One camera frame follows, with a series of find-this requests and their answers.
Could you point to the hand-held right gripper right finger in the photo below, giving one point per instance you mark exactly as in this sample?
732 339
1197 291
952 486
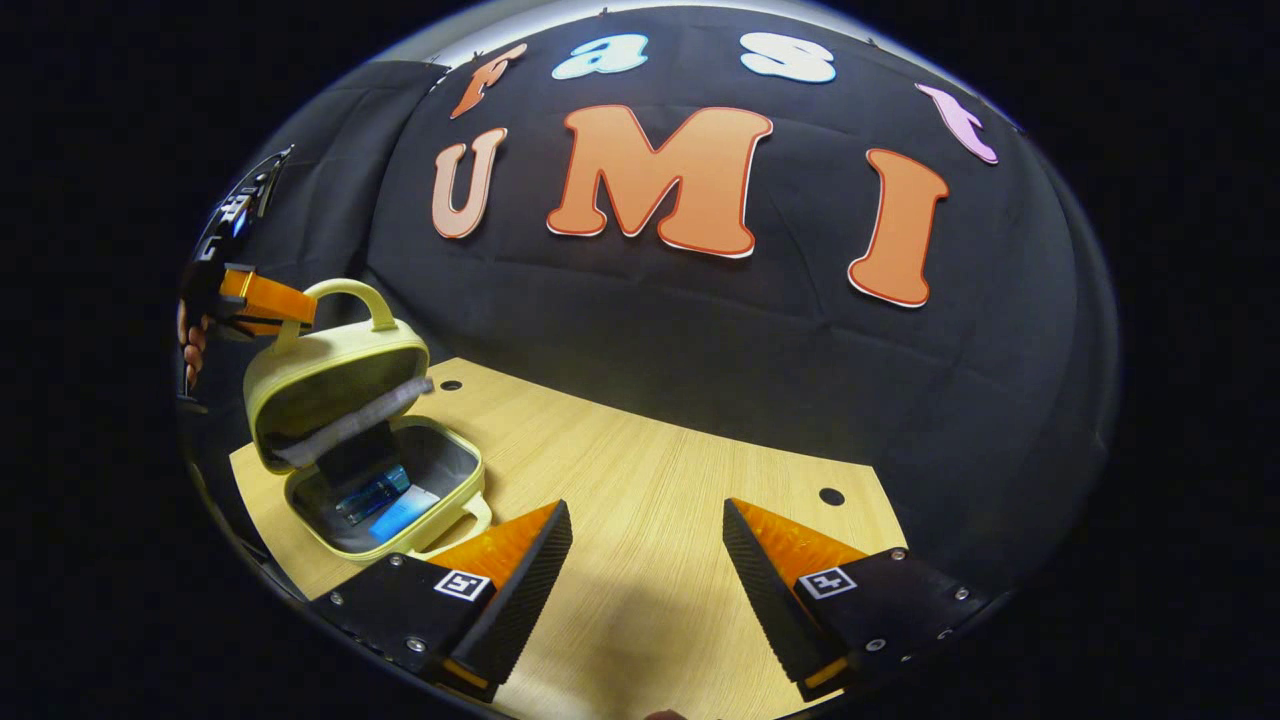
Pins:
775 610

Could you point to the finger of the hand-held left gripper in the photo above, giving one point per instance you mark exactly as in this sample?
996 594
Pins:
270 298

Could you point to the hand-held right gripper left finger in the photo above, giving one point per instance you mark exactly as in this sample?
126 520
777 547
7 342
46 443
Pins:
525 600

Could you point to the pale yellow suitcase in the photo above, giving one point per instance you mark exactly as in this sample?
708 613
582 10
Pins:
330 360

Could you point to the white and blue tube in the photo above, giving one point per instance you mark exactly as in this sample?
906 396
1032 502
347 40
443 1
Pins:
405 513

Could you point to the blue transparent bottle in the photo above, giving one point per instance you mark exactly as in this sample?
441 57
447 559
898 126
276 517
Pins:
370 497

